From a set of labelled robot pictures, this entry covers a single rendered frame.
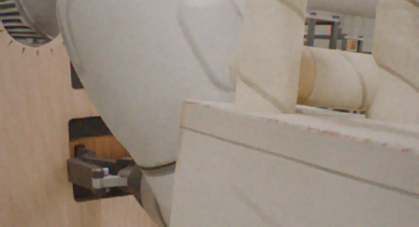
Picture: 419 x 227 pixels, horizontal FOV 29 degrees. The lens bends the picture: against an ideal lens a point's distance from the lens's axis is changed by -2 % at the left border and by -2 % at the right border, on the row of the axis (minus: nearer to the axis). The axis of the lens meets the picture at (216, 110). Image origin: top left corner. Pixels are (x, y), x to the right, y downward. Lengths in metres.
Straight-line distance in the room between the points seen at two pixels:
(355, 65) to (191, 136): 0.10
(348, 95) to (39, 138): 0.57
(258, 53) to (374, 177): 0.14
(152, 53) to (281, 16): 0.20
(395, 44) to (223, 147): 0.11
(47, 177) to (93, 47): 0.39
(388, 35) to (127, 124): 0.24
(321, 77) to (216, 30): 0.19
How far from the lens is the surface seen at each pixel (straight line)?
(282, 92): 0.41
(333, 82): 0.44
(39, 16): 1.27
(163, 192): 0.65
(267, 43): 0.41
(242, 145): 0.39
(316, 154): 0.33
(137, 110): 0.61
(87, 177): 0.87
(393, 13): 0.46
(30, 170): 0.97
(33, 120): 0.96
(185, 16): 0.60
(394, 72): 0.46
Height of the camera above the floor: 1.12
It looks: 3 degrees down
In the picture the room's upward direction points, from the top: 6 degrees clockwise
